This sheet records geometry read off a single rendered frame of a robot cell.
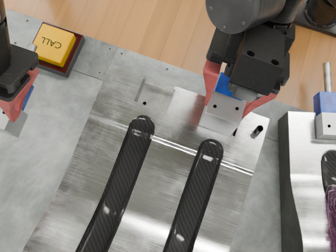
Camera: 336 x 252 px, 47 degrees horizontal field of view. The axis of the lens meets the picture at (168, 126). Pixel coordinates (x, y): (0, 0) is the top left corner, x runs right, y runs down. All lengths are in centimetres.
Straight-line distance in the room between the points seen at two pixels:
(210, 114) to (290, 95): 24
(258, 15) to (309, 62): 40
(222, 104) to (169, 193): 15
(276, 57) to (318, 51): 39
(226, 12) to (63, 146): 40
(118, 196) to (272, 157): 28
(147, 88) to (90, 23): 20
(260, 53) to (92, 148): 30
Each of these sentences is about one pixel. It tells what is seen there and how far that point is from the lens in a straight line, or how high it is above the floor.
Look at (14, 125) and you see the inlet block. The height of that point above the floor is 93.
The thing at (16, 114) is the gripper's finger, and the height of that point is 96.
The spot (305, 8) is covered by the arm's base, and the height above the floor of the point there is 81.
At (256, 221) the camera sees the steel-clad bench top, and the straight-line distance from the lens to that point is 67.
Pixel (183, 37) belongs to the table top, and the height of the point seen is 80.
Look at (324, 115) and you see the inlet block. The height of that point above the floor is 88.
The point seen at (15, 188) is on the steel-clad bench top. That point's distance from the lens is 69.
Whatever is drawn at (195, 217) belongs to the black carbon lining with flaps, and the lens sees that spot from 57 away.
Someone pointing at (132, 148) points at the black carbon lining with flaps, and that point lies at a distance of 58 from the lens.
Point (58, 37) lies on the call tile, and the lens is 71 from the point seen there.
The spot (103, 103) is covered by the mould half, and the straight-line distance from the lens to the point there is 60.
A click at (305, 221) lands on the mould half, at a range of 60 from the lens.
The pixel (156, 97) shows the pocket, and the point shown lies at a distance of 62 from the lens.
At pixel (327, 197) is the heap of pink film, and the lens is 63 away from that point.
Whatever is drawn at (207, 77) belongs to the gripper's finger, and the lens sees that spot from 49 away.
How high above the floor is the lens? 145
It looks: 75 degrees down
